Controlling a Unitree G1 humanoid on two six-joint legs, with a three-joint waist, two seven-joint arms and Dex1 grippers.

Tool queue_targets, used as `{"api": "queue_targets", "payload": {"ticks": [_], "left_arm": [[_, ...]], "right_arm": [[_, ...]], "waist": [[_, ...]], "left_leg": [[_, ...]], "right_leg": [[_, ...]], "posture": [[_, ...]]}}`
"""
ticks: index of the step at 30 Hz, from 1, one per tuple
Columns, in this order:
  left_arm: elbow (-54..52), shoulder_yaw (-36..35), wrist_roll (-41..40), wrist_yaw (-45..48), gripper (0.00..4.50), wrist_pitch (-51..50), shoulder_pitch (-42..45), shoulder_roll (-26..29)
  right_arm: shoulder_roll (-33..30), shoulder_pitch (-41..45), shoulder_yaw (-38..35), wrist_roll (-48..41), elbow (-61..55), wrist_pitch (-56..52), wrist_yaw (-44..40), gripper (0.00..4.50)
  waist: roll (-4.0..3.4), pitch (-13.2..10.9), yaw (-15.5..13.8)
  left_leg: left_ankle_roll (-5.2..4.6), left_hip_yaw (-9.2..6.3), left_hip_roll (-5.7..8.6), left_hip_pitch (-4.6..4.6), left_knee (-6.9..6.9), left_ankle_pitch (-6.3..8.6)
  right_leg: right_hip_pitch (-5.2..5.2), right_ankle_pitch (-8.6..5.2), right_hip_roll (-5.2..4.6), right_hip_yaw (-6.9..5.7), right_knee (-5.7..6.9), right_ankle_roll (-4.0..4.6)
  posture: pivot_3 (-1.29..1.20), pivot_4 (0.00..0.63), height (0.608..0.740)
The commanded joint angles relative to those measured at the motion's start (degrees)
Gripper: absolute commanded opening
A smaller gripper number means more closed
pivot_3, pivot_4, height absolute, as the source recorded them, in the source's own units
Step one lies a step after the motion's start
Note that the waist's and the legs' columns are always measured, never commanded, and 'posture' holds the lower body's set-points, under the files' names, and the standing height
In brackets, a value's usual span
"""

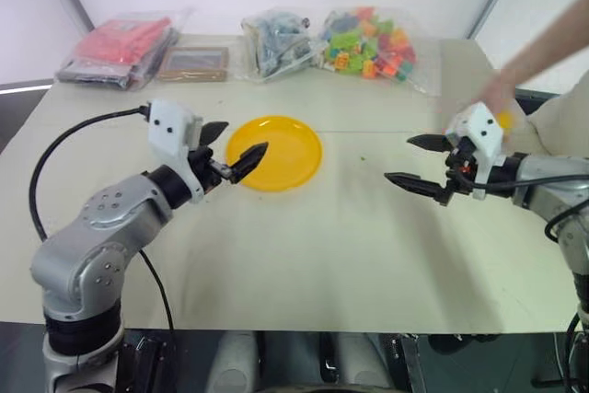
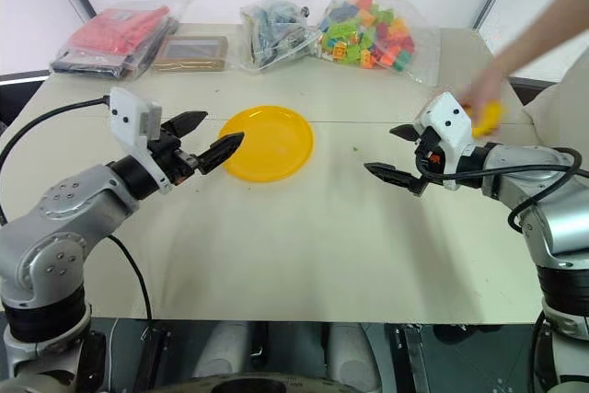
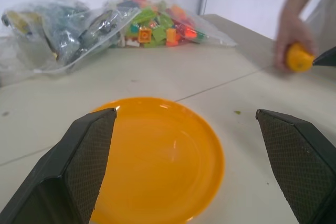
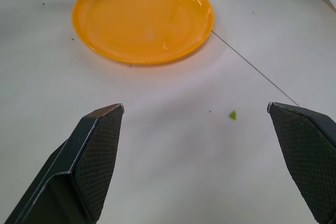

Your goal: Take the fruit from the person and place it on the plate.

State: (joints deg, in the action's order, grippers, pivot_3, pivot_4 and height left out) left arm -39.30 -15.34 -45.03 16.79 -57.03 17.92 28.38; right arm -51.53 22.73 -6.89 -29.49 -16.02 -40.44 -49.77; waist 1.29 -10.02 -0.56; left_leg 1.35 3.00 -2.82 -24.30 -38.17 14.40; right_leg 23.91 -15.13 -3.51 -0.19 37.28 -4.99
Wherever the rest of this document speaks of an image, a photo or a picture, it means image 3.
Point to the clear bag of dark parts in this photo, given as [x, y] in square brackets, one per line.
[60, 32]

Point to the clear bag of colourful bricks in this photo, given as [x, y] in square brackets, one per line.
[162, 22]

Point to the person's bare hand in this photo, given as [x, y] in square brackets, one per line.
[291, 28]

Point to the orange plastic plate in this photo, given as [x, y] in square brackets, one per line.
[162, 161]

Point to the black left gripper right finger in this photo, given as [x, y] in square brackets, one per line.
[296, 161]

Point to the orange fruit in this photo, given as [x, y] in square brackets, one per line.
[298, 57]

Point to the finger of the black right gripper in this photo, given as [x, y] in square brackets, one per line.
[325, 58]

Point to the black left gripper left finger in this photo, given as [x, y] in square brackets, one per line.
[65, 171]

